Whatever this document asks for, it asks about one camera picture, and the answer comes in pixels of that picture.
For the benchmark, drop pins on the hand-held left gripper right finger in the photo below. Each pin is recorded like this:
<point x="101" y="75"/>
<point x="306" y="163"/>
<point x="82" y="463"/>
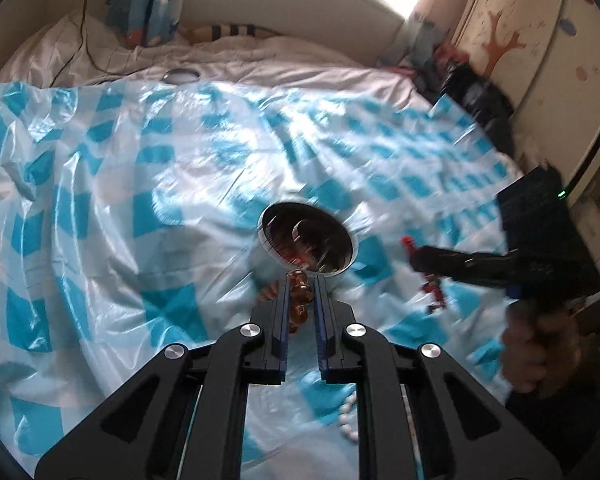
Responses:
<point x="321" y="320"/>

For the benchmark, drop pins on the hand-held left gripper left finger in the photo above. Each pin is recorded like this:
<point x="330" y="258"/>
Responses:
<point x="280" y="320"/>

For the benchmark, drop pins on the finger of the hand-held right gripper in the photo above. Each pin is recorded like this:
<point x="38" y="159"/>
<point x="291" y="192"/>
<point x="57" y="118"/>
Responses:
<point x="445" y="260"/>

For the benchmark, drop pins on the round silver metal tin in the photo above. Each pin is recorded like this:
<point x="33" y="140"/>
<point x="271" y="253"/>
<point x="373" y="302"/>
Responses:
<point x="330" y="240"/>

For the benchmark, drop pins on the person's right hand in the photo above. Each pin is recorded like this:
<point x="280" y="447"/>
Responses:
<point x="530" y="355"/>

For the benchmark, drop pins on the black plastic bag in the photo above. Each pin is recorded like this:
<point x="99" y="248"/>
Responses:
<point x="475" y="100"/>

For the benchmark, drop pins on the blue white checkered plastic sheet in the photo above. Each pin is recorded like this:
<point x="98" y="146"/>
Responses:
<point x="130" y="210"/>

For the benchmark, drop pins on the pile of clothes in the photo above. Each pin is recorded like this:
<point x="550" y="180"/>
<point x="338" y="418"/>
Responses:
<point x="450" y="55"/>

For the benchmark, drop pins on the blue cartoon print curtain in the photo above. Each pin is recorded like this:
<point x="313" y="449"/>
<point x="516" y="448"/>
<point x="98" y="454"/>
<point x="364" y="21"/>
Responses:
<point x="142" y="5"/>
<point x="422" y="35"/>

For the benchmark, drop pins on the white bed sheet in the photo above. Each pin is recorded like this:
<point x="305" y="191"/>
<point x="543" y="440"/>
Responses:
<point x="305" y="60"/>

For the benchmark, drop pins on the round metal tin lid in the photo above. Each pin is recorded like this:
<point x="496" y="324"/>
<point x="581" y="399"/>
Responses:
<point x="181" y="76"/>

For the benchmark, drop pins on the striped pillow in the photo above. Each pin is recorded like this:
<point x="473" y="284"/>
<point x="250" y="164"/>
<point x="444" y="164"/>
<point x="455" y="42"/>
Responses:
<point x="230" y="31"/>

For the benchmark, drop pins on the brown tree wall sticker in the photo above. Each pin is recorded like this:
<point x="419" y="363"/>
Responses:
<point x="500" y="45"/>

